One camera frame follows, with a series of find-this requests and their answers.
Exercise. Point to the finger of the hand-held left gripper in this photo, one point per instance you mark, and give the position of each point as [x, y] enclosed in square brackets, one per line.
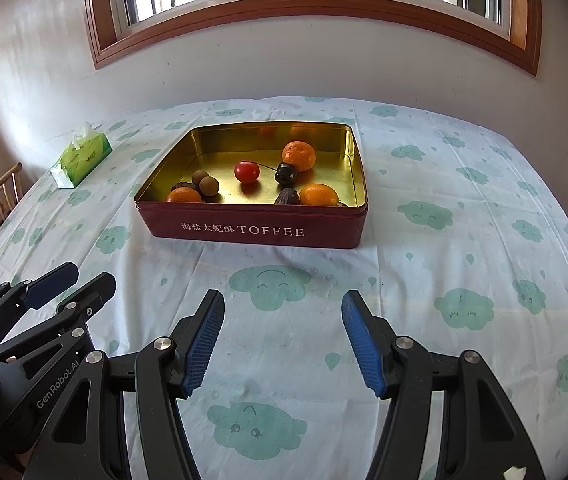
[53, 282]
[91, 292]

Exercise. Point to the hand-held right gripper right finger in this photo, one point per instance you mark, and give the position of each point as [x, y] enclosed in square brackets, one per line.
[364, 345]

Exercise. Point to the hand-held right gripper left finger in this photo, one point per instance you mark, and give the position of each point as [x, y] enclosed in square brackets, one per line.
[203, 345]

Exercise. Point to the red and gold tin box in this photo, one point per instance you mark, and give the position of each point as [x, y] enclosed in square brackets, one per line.
[264, 232]

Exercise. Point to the mandarin orange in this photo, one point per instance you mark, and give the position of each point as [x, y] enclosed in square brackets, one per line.
[299, 156]
[183, 196]

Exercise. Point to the dark wrinkled passion fruit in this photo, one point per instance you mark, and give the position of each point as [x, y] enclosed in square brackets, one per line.
[183, 186]
[288, 197]

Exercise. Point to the small oval orange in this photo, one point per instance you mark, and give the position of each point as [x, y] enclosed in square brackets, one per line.
[319, 195]

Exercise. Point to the brown longan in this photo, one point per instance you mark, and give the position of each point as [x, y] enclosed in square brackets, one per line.
[209, 185]
[198, 177]

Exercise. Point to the red cherry tomato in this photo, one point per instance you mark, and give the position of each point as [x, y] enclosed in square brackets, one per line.
[247, 171]

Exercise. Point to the dark cherry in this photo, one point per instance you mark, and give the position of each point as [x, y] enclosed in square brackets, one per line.
[286, 174]

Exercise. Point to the green tissue box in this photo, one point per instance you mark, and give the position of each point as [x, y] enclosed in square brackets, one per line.
[83, 157]

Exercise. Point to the wooden framed window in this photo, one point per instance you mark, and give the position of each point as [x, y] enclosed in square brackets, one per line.
[284, 10]

